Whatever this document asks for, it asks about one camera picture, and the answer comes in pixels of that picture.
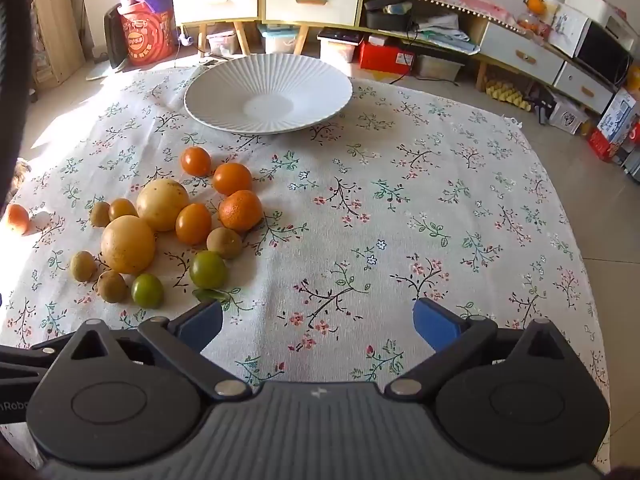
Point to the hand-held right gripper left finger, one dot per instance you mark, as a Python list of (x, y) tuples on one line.
[(202, 327)]

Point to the black lid storage box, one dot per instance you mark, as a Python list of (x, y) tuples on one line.
[(337, 50)]

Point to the flat red box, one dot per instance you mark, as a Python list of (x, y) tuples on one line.
[(385, 57)]

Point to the large yellow round fruit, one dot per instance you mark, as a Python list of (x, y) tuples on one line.
[(128, 244), (162, 205)]

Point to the brown kiwi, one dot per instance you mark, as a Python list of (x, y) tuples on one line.
[(100, 213), (224, 242), (112, 286), (83, 266)]

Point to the white blue carton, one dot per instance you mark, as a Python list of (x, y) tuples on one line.
[(617, 115)]

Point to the brown furry thing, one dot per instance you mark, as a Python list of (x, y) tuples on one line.
[(20, 175)]

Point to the small clear storage box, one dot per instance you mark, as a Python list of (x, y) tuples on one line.
[(222, 42)]

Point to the pile of papers and bags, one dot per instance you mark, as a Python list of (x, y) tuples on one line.
[(445, 30)]

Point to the white printed magazine box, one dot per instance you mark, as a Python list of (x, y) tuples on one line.
[(567, 117)]

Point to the yellow egg tray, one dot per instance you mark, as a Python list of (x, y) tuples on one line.
[(510, 96)]

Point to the long wooden tv stand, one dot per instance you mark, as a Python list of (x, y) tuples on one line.
[(510, 45)]

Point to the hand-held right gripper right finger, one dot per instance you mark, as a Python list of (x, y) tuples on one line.
[(435, 325)]

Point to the white floor scale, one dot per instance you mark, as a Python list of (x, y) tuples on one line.
[(102, 72)]

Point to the floral tablecloth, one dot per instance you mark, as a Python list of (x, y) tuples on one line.
[(400, 235)]

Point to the white foam box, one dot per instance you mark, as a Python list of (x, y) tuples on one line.
[(595, 5)]

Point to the small amber tangerine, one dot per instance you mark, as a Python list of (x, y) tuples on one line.
[(122, 209)]

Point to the grey clear storage box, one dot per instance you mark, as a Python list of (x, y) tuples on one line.
[(440, 67)]

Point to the green citrus fruit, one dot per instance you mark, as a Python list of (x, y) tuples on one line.
[(208, 269), (147, 290)]

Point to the wooden computer desk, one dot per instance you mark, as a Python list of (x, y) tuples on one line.
[(57, 25)]

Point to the orange tangerine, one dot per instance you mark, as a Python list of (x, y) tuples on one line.
[(193, 223), (195, 161), (232, 178), (17, 218), (240, 210)]

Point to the black flat heater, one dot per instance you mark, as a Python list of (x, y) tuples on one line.
[(112, 35)]

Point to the white ribbed plate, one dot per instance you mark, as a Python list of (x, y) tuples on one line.
[(270, 105)]

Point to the white blue printed box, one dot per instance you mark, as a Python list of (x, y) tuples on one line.
[(567, 27)]

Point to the red snack bucket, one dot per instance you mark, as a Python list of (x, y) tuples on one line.
[(145, 40)]

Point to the teal lid storage box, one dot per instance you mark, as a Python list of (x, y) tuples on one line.
[(277, 40)]

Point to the jar of small oranges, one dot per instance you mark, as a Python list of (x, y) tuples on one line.
[(531, 25)]

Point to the black bag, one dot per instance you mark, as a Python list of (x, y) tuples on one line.
[(385, 20)]

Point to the red cardboard box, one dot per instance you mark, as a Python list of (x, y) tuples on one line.
[(605, 145)]

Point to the orange ornament fruit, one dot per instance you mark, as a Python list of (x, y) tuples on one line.
[(536, 5)]

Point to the black microwave oven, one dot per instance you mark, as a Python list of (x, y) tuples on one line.
[(600, 52)]

